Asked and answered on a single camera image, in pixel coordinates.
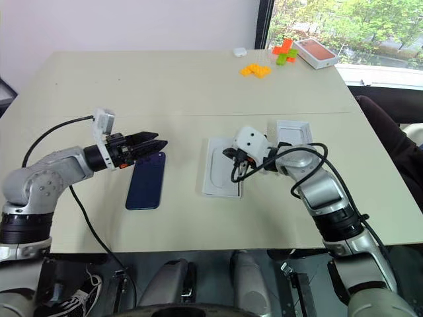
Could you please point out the black object at wall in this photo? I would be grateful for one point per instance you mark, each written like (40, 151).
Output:
(5, 95)

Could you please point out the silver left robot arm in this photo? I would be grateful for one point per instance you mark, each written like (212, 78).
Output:
(39, 185)

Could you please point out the silver rounded robot leg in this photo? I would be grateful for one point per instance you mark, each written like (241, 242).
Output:
(168, 284)
(251, 284)

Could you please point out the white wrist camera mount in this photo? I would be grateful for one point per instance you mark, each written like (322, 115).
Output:
(103, 130)
(251, 140)

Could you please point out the black and white sneaker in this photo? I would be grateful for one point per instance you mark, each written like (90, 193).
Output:
(79, 297)

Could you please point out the white phone box lid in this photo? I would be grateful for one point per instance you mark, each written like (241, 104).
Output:
(294, 132)

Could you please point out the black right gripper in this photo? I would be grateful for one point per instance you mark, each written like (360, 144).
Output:
(246, 159)

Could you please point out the phone box with orange print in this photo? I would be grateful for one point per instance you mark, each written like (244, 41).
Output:
(315, 51)

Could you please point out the green toy brick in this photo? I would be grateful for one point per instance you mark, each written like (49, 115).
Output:
(285, 57)

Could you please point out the white earbuds case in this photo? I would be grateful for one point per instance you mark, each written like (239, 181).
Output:
(238, 51)

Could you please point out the dark blue smartphone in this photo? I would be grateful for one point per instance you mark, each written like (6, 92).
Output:
(147, 180)

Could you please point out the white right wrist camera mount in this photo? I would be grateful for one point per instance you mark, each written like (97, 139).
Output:
(251, 140)

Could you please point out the orange toy brick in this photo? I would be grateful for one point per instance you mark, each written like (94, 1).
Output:
(283, 46)

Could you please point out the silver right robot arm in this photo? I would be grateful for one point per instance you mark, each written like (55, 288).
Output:
(333, 204)

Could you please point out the yellow toy brick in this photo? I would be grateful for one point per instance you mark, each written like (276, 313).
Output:
(255, 70)

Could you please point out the person in dark clothing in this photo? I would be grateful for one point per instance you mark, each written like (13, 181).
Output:
(393, 138)

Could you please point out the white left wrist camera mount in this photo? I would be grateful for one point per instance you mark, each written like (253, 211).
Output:
(103, 130)

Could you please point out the black window frame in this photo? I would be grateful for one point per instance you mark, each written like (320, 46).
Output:
(264, 23)

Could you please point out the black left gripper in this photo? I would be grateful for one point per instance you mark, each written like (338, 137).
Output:
(118, 149)

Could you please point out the white phone box base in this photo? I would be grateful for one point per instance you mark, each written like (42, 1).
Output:
(219, 171)

